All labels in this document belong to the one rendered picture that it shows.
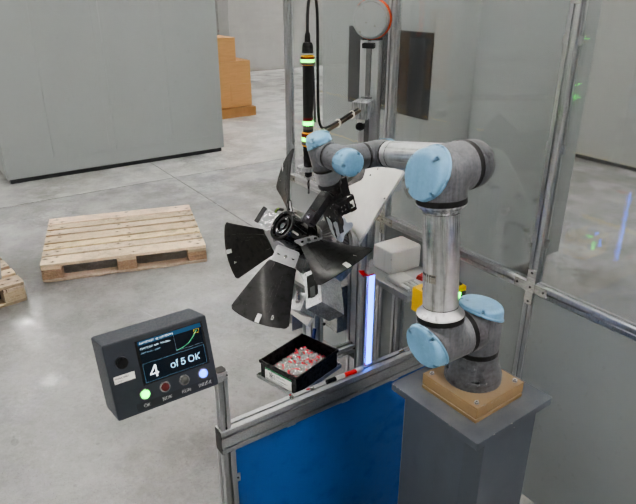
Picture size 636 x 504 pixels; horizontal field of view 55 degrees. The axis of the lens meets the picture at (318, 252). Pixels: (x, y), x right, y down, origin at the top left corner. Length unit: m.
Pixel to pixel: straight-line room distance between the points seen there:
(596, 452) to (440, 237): 1.33
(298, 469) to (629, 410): 1.12
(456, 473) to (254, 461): 0.62
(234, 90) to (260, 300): 8.30
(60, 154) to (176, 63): 1.71
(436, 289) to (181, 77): 6.54
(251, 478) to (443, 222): 1.03
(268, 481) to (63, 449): 1.44
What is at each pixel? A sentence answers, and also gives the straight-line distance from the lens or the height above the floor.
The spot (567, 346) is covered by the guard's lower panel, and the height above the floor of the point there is 0.82.
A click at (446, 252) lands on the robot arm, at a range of 1.41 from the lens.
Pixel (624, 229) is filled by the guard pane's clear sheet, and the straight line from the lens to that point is 2.15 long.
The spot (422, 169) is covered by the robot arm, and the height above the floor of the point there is 1.64.
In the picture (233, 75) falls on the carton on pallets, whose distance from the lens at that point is 10.24.
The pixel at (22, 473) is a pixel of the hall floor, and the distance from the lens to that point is 3.19.
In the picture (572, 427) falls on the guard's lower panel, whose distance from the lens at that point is 2.53.
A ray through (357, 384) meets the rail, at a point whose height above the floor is 0.83.
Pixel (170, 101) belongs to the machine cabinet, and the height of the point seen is 0.71.
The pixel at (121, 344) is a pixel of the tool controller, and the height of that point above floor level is 1.25.
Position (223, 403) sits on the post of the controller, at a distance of 1.75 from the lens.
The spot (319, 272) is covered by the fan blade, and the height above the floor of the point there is 1.16.
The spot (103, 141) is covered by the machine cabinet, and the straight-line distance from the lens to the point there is 7.54.
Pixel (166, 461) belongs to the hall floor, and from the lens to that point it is 3.04.
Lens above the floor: 2.02
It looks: 24 degrees down
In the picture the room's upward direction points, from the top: straight up
